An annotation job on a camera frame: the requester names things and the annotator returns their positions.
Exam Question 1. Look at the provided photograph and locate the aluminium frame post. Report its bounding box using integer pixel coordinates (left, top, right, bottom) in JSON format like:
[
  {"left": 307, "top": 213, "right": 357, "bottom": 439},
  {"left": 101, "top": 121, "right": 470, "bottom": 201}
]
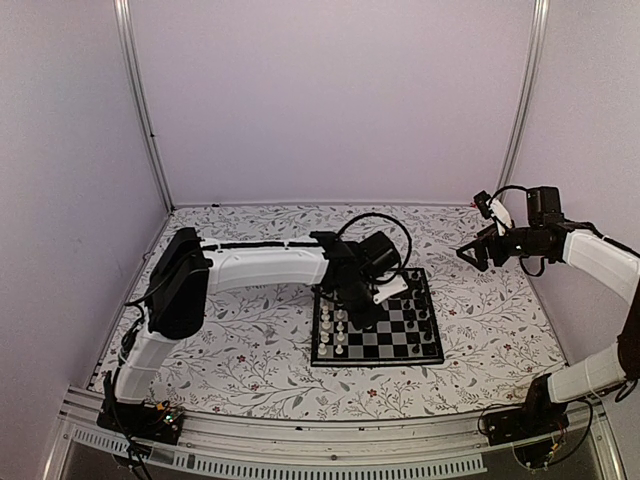
[
  {"left": 494, "top": 0, "right": 550, "bottom": 192},
  {"left": 113, "top": 0, "right": 175, "bottom": 213}
]

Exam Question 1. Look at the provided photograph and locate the floral patterned table mat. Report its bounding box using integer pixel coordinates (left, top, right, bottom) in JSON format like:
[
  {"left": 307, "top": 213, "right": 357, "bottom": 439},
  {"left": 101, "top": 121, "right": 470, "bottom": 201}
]
[{"left": 147, "top": 205, "right": 565, "bottom": 421}]

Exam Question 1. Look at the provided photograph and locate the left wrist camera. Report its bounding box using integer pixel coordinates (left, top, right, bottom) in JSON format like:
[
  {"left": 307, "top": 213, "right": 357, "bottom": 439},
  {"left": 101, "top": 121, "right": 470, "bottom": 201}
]
[{"left": 354, "top": 231, "right": 408, "bottom": 305}]

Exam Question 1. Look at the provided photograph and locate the left aluminium frame post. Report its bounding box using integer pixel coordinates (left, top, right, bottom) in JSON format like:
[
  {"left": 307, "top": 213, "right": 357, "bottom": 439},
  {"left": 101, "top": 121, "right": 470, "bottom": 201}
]
[{"left": 113, "top": 0, "right": 175, "bottom": 213}]

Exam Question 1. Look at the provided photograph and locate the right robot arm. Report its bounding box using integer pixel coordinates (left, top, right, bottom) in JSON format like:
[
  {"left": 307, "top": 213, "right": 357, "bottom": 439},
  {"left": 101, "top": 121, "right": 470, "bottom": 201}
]
[{"left": 455, "top": 219, "right": 639, "bottom": 436}]

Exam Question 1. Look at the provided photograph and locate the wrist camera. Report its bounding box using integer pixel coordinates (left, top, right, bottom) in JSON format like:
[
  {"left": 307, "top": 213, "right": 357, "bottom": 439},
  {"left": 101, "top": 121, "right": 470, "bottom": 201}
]
[
  {"left": 472, "top": 185, "right": 566, "bottom": 236},
  {"left": 354, "top": 231, "right": 408, "bottom": 305}
]

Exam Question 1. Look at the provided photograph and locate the aluminium rail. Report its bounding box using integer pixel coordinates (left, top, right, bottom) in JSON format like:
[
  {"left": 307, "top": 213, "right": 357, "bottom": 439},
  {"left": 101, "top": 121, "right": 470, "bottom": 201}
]
[
  {"left": 172, "top": 200, "right": 472, "bottom": 210},
  {"left": 43, "top": 388, "right": 627, "bottom": 479}
]

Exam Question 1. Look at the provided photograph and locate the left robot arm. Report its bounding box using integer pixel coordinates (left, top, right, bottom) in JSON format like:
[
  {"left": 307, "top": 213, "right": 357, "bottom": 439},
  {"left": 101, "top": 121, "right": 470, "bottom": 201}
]
[{"left": 105, "top": 228, "right": 401, "bottom": 434}]

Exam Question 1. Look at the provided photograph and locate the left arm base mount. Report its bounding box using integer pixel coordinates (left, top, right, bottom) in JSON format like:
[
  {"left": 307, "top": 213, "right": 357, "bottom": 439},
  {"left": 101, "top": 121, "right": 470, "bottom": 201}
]
[{"left": 96, "top": 370, "right": 185, "bottom": 445}]

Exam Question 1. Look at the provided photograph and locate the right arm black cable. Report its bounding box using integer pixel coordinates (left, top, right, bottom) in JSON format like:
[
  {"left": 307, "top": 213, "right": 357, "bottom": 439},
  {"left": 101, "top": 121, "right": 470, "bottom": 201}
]
[{"left": 492, "top": 184, "right": 531, "bottom": 206}]

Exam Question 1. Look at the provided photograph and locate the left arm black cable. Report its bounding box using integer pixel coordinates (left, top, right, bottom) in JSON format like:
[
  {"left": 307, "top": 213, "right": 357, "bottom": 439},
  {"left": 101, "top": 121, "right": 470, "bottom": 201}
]
[{"left": 337, "top": 212, "right": 414, "bottom": 276}]

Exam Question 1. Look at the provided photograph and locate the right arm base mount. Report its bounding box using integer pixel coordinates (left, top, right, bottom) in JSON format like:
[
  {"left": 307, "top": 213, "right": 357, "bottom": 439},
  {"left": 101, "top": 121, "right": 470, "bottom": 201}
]
[{"left": 477, "top": 374, "right": 569, "bottom": 470}]

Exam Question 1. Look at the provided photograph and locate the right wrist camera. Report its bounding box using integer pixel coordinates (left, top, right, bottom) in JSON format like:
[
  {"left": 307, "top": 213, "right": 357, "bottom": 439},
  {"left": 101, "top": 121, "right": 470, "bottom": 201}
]
[{"left": 472, "top": 185, "right": 566, "bottom": 236}]

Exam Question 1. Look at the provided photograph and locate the back aluminium rail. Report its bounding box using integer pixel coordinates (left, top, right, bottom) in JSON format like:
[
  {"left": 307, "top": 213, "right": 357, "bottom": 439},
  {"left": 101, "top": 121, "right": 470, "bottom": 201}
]
[{"left": 172, "top": 200, "right": 472, "bottom": 210}]

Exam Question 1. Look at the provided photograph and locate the right aluminium frame post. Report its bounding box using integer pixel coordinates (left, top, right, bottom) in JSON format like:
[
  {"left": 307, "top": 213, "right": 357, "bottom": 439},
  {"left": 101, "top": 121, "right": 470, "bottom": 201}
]
[{"left": 494, "top": 0, "right": 550, "bottom": 192}]

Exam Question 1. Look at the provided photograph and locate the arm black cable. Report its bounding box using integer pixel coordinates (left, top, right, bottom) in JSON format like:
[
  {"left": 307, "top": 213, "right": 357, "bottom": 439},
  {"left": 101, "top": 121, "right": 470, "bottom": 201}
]
[
  {"left": 337, "top": 212, "right": 414, "bottom": 276},
  {"left": 492, "top": 184, "right": 531, "bottom": 206}
]

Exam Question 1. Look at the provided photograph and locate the front aluminium rail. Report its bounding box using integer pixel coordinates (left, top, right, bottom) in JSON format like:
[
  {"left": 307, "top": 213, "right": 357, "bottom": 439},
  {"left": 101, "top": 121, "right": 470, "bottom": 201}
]
[{"left": 43, "top": 388, "right": 627, "bottom": 479}]

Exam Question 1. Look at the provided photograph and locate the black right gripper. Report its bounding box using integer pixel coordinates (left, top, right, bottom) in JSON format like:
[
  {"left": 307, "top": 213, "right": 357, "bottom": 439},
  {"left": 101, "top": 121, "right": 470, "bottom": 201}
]
[{"left": 457, "top": 223, "right": 546, "bottom": 272}]

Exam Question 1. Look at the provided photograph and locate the black and white chess board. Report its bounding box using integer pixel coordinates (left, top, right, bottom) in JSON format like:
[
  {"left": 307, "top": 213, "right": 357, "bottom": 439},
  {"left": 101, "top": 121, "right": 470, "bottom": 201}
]
[{"left": 310, "top": 268, "right": 444, "bottom": 368}]

